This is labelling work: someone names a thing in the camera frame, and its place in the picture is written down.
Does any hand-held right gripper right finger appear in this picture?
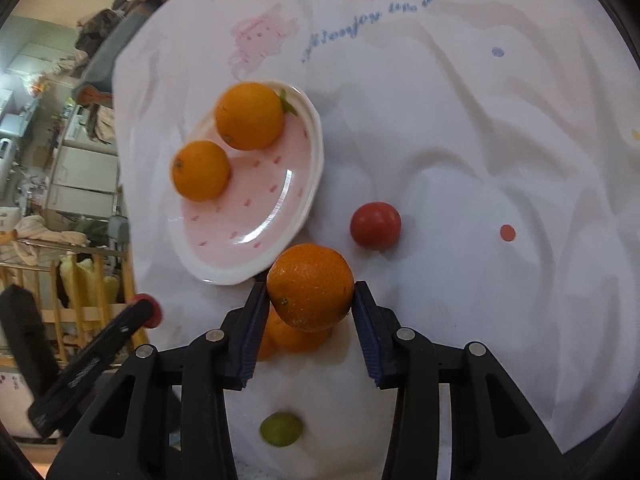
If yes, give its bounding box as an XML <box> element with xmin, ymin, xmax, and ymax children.
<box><xmin>351</xmin><ymin>280</ymin><xmax>574</xmax><ymax>480</ymax></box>

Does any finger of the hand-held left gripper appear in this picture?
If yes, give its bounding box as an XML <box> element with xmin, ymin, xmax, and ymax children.
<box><xmin>27</xmin><ymin>299</ymin><xmax>160</xmax><ymax>439</ymax></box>
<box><xmin>0</xmin><ymin>284</ymin><xmax>62</xmax><ymax>397</ymax></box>

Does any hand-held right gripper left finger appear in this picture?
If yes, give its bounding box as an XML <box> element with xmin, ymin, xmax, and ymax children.
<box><xmin>46</xmin><ymin>282</ymin><xmax>271</xmax><ymax>480</ymax></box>

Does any pink plate with white rim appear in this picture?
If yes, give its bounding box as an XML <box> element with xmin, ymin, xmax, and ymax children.
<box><xmin>167</xmin><ymin>79</ymin><xmax>325</xmax><ymax>286</ymax></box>

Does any yellow-green cloth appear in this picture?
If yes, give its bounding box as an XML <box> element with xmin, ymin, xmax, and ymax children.
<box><xmin>59</xmin><ymin>254</ymin><xmax>122</xmax><ymax>310</ymax></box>

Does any beige cloth bundle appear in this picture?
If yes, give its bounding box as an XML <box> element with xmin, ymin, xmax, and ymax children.
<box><xmin>12</xmin><ymin>214</ymin><xmax>68</xmax><ymax>267</ymax></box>

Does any green lime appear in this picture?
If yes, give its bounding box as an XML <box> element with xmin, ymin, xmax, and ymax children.
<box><xmin>258</xmin><ymin>411</ymin><xmax>304</xmax><ymax>448</ymax></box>

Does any white cabinet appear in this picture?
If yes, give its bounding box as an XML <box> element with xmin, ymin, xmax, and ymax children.
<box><xmin>46</xmin><ymin>105</ymin><xmax>124</xmax><ymax>221</ymax></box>

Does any small orange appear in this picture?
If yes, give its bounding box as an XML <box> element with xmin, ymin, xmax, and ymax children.
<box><xmin>171</xmin><ymin>140</ymin><xmax>232</xmax><ymax>203</ymax></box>

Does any white printed cloth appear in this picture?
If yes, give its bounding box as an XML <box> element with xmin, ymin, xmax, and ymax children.
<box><xmin>112</xmin><ymin>0</ymin><xmax>640</xmax><ymax>480</ymax></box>

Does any large orange with green leaf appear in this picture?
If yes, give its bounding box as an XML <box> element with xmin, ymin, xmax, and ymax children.
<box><xmin>215</xmin><ymin>81</ymin><xmax>299</xmax><ymax>151</ymax></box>

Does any pile of clothes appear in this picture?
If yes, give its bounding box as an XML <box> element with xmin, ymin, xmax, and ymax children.
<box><xmin>74</xmin><ymin>0</ymin><xmax>207</xmax><ymax>106</ymax></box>

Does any wooden rail frame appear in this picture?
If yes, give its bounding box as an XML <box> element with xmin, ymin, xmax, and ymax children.
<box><xmin>0</xmin><ymin>232</ymin><xmax>138</xmax><ymax>366</ymax></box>

